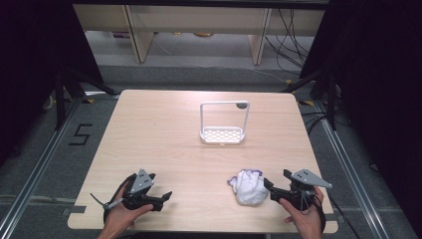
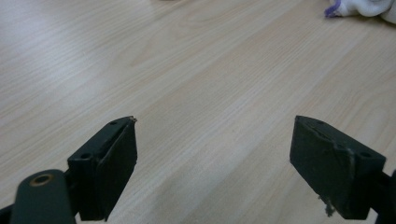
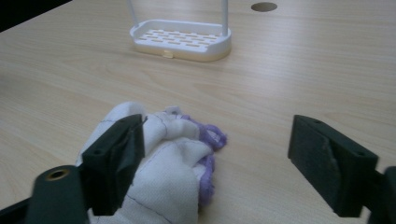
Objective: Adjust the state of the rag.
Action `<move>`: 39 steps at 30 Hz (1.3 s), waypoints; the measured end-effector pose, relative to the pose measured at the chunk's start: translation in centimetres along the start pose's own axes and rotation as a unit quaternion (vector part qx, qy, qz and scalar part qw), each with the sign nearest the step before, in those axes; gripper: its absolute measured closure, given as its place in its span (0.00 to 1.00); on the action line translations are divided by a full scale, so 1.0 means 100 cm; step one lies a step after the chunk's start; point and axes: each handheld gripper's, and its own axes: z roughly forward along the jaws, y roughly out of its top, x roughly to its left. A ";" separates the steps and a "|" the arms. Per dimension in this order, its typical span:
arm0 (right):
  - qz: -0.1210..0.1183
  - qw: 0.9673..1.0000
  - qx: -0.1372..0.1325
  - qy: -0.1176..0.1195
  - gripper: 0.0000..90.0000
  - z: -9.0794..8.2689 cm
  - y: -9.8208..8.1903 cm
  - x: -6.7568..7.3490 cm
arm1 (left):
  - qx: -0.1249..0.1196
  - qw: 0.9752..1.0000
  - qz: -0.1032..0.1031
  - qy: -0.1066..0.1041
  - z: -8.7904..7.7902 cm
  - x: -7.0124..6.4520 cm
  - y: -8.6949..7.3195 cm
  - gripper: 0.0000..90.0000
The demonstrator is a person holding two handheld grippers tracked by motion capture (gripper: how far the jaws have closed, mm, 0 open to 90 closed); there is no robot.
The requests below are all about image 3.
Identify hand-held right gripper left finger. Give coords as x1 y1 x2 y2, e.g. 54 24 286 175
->
81 113 148 217

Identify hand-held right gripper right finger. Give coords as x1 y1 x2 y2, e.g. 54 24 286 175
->
287 114 380 218

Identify white cloth with purple trim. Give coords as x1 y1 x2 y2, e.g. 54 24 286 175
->
75 101 229 224

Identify white plastic drain rack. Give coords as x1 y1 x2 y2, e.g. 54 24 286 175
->
126 0 233 63

